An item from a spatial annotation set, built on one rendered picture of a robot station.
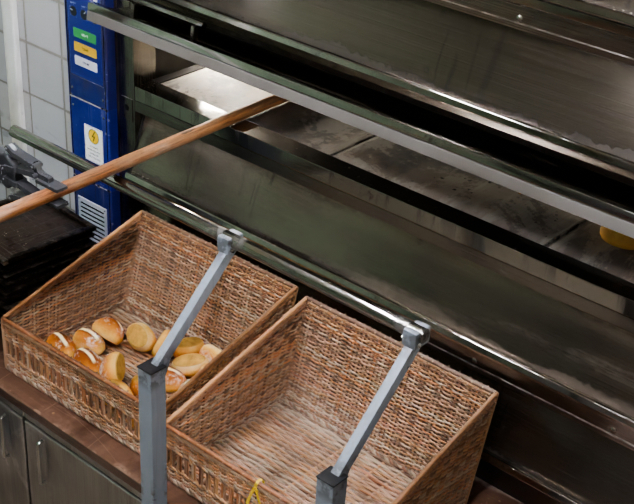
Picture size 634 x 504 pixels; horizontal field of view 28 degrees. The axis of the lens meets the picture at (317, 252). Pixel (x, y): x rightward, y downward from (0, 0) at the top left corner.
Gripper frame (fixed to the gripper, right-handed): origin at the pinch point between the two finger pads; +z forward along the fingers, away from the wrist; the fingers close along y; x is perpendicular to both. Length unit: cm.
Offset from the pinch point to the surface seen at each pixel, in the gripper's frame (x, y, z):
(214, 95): -64, 2, -15
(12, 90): -53, 18, -83
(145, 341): -31, 56, -7
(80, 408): -5, 59, 0
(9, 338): -5, 52, -26
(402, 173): -63, 1, 44
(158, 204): -15.8, 2.9, 15.4
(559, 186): -37, -24, 96
